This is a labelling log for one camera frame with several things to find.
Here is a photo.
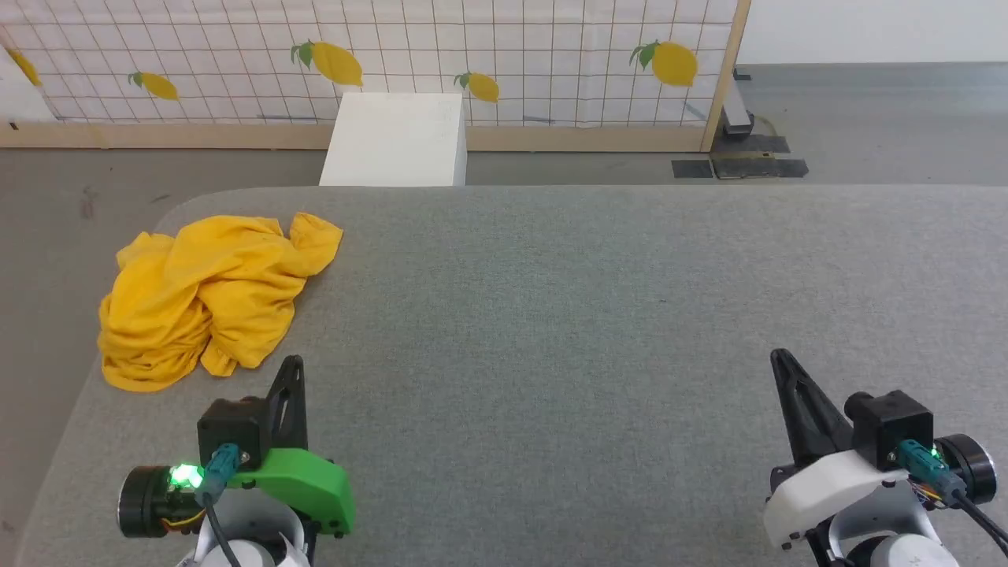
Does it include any left cable with teal plug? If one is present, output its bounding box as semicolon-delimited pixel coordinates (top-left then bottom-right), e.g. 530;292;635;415
194;443;243;567

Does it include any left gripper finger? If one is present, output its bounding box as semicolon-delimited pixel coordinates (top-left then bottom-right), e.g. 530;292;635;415
264;355;309;454

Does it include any lemon print partition panel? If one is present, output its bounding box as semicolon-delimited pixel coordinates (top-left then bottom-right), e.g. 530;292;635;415
0;0;753;153

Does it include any cable with teal plug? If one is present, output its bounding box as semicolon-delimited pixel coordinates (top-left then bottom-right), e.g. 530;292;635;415
896;439;1008;557
194;443;243;567

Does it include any grey fabric covered table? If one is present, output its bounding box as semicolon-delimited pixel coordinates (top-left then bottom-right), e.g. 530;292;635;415
16;185;1008;567

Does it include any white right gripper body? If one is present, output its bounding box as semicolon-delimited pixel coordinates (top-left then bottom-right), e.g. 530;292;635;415
762;434;998;550

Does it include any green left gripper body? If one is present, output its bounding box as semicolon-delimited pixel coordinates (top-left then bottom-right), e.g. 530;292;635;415
118;447;357;539

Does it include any grey metal partition foot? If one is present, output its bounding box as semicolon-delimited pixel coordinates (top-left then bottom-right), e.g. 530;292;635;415
720;69;758;143

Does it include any yellow garment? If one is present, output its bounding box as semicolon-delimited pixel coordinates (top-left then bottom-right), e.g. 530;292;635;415
97;212;345;393

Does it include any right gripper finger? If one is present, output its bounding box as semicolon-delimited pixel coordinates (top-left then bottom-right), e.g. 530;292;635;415
769;348;854;467

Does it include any white rectangular box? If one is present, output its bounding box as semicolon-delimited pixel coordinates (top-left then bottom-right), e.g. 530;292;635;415
319;92;468;187

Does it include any right cable with teal plug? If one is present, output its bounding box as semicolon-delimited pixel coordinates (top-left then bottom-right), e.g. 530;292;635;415
896;439;1008;557

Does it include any black floor base plate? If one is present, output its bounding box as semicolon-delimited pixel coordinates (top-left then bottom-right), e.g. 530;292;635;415
711;134;810;180

